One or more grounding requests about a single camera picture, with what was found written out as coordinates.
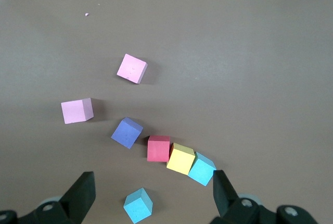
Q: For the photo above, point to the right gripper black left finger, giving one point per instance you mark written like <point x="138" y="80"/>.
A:
<point x="78" y="198"/>

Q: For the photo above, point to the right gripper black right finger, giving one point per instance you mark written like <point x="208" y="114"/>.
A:
<point x="225" y="198"/>

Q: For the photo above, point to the pink foam cube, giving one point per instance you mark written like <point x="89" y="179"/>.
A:
<point x="77" y="110"/>
<point x="132" y="68"/>

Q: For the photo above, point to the light blue foam cube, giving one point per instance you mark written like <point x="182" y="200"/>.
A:
<point x="138" y="206"/>
<point x="201" y="169"/>

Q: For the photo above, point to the yellow foam cube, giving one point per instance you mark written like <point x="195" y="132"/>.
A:
<point x="180" y="159"/>

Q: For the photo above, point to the purple foam cube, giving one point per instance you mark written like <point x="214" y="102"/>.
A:
<point x="126" y="132"/>

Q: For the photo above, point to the red foam cube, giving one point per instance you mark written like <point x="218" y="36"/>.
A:
<point x="158" y="148"/>

